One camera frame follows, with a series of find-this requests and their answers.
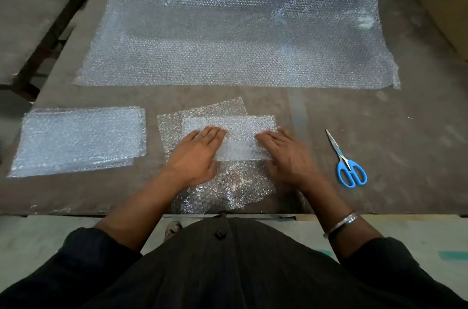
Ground person's right hand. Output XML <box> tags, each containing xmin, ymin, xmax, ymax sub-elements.
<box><xmin>254</xmin><ymin>126</ymin><xmax>325</xmax><ymax>195</ymax></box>

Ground small bubble wrap sheet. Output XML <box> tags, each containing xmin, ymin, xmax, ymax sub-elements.
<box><xmin>157</xmin><ymin>97</ymin><xmax>278</xmax><ymax>215</ymax></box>

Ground person's right forearm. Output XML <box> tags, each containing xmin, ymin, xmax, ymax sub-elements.
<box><xmin>301</xmin><ymin>182</ymin><xmax>384</xmax><ymax>261</ymax></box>

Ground stack of bubble wrap sheets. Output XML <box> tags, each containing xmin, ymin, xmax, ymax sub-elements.
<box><xmin>7</xmin><ymin>106</ymin><xmax>147</xmax><ymax>178</ymax></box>

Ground dark striped shirt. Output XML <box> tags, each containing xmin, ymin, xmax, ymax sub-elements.
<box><xmin>0</xmin><ymin>213</ymin><xmax>468</xmax><ymax>309</ymax></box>

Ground person's left forearm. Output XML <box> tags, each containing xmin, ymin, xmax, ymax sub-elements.
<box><xmin>94</xmin><ymin>172</ymin><xmax>191</xmax><ymax>252</ymax></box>

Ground silver metal bracelet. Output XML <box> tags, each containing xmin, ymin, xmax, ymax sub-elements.
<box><xmin>323</xmin><ymin>212</ymin><xmax>361</xmax><ymax>239</ymax></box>

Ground large bubble wrap roll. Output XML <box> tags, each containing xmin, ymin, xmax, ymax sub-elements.
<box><xmin>73</xmin><ymin>0</ymin><xmax>411</xmax><ymax>90</ymax></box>

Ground person's left hand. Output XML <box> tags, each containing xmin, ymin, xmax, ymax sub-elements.
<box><xmin>162</xmin><ymin>125</ymin><xmax>228</xmax><ymax>191</ymax></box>

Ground blue handled scissors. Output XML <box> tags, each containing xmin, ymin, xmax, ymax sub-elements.
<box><xmin>325</xmin><ymin>128</ymin><xmax>368</xmax><ymax>188</ymax></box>

